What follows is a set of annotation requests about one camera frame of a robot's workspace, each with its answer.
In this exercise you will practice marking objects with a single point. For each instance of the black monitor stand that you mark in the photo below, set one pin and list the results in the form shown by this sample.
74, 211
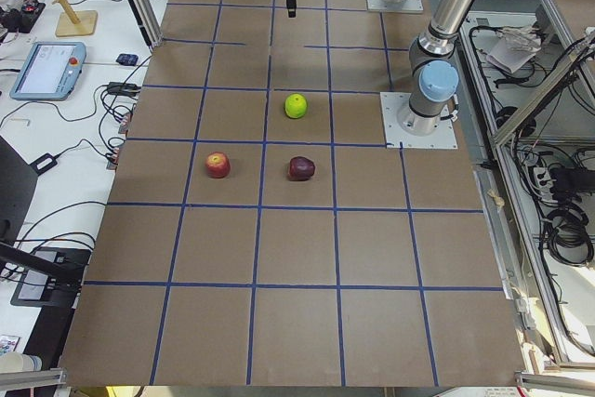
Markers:
45, 271

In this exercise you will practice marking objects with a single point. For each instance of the wooden stand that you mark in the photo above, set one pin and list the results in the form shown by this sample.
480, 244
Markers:
73, 23

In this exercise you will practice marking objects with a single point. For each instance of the green apple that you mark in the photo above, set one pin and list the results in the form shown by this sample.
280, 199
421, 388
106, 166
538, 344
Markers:
295, 106

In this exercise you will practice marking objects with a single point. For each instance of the red yellow apple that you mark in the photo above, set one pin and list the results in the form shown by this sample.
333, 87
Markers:
217, 165

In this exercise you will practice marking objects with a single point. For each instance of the small blue device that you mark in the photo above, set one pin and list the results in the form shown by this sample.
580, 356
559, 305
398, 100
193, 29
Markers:
127, 59

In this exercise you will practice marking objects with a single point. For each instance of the blue teach pendant near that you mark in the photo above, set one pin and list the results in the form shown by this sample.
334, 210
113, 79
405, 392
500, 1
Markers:
50, 72

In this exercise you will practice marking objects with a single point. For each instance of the dark red apple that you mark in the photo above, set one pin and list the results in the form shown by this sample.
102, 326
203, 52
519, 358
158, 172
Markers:
300, 168

